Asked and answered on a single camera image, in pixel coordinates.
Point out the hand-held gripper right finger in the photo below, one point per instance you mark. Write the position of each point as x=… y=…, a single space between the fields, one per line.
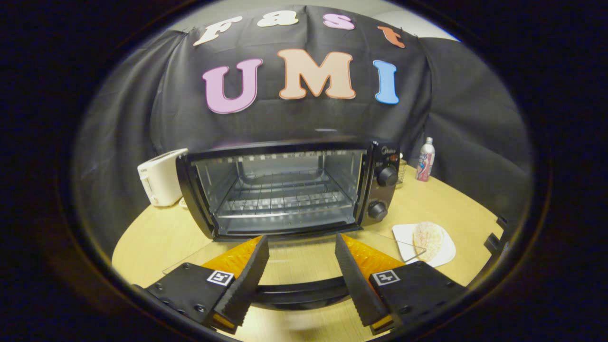
x=358 y=280

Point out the white plate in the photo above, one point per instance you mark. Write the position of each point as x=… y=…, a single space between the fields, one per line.
x=403 y=237

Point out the white bread toaster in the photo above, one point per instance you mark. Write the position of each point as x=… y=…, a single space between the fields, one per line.
x=161 y=178

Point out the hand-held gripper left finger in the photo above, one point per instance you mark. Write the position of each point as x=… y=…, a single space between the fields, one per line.
x=244 y=280

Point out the black toaster oven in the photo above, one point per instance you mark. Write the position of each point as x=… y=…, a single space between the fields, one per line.
x=380 y=190

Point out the pink label drink bottle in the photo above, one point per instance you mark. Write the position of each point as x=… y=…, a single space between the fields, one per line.
x=424 y=164

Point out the small glass jar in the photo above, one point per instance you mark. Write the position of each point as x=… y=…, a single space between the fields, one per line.
x=402 y=173

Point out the black backdrop cloth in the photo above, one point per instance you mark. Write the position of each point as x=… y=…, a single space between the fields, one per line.
x=465 y=104

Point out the round bread roll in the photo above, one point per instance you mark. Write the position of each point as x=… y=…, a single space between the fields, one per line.
x=427 y=240

